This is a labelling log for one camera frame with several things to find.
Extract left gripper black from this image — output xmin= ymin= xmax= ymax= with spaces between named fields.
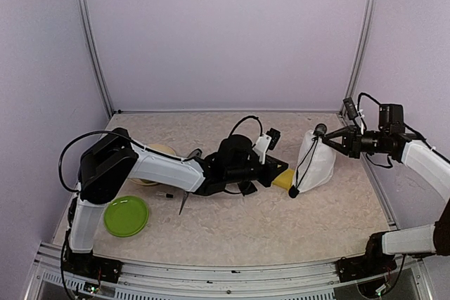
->
xmin=227 ymin=155 xmax=289 ymax=188

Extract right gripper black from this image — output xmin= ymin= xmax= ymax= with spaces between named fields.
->
xmin=323 ymin=124 xmax=389 ymax=159

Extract black clipper guard comb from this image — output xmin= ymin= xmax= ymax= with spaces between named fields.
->
xmin=238 ymin=181 xmax=257 ymax=196

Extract white drawstring pouch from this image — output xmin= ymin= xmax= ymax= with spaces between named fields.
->
xmin=288 ymin=123 xmax=336 ymax=198

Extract black silver hair clipper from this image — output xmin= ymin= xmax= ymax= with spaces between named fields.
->
xmin=186 ymin=148 xmax=203 ymax=160

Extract black scissors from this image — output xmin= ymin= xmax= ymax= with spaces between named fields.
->
xmin=179 ymin=191 xmax=190 ymax=215

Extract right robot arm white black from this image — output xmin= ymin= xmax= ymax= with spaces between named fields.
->
xmin=316 ymin=103 xmax=449 ymax=275

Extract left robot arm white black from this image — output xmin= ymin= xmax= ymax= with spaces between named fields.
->
xmin=66 ymin=128 xmax=288 ymax=275

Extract yellow sponge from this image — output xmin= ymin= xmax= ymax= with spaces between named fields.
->
xmin=272 ymin=169 xmax=295 ymax=190

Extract beige plate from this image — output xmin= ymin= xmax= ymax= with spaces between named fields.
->
xmin=130 ymin=143 xmax=176 ymax=186

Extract green plate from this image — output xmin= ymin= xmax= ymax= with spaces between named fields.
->
xmin=103 ymin=195 xmax=150 ymax=237

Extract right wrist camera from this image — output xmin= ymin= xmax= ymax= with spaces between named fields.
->
xmin=343 ymin=97 xmax=366 ymax=131

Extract right aluminium frame post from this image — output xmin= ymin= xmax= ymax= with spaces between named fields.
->
xmin=344 ymin=0 xmax=376 ymax=98

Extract aluminium frame post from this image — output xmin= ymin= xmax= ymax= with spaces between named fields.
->
xmin=77 ymin=0 xmax=115 ymax=118
xmin=344 ymin=0 xmax=376 ymax=98

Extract front aluminium rail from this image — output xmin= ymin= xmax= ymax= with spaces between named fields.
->
xmin=21 ymin=243 xmax=433 ymax=299

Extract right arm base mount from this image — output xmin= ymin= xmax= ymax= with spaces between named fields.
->
xmin=335 ymin=254 xmax=397 ymax=282

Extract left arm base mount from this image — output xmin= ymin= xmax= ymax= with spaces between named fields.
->
xmin=63 ymin=252 xmax=123 ymax=284

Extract left aluminium frame post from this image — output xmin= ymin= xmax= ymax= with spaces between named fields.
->
xmin=77 ymin=0 xmax=115 ymax=118

